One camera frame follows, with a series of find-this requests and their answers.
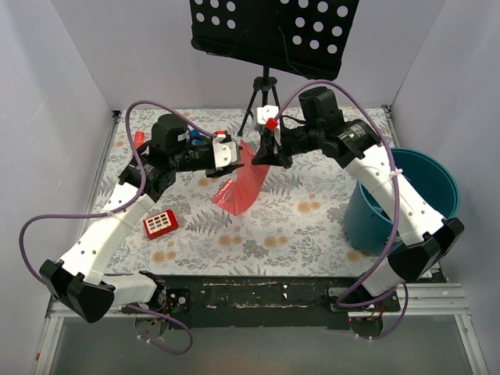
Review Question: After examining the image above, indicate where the red plastic trash bag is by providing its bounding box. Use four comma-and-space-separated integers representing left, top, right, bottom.
211, 141, 270, 216

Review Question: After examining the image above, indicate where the red trash bag roll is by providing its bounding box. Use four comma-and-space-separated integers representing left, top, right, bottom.
134, 130, 145, 148

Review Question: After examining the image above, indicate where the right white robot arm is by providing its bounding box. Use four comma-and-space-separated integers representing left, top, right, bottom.
252, 87, 464, 311

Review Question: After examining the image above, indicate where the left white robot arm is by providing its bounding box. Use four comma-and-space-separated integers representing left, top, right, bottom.
40, 115, 242, 323

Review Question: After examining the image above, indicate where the teal plastic trash bin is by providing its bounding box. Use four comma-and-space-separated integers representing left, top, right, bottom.
344, 148, 460, 256

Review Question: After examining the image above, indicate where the colourful toy brick car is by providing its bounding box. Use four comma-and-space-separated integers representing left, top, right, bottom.
188, 129, 211, 145

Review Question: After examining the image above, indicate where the floral patterned table mat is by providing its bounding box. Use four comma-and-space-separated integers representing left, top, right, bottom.
73, 107, 434, 279

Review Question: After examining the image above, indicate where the red white grid box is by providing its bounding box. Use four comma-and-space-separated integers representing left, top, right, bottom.
143, 209, 179, 240

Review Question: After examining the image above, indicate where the black perforated music stand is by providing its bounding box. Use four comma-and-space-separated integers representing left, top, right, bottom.
188, 0, 361, 138

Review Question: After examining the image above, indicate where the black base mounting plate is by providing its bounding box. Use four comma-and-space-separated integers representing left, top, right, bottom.
128, 275, 402, 331

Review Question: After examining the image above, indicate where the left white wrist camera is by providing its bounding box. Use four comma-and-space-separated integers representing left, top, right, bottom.
212, 130, 240, 170

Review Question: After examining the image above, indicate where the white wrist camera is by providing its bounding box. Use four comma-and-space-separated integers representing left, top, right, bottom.
255, 105, 280, 135
212, 130, 240, 170

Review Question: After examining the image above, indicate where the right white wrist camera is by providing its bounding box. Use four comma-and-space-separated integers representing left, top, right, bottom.
255, 105, 280, 135

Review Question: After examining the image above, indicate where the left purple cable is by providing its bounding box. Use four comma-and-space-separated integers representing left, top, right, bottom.
19, 101, 226, 355

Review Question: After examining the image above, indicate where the purple cable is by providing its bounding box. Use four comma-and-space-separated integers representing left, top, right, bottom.
19, 101, 226, 355
273, 80, 409, 341

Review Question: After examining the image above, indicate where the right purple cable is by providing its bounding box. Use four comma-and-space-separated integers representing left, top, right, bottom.
273, 80, 409, 341

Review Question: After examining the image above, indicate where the aluminium frame rail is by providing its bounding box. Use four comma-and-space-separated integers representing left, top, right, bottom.
45, 283, 471, 318

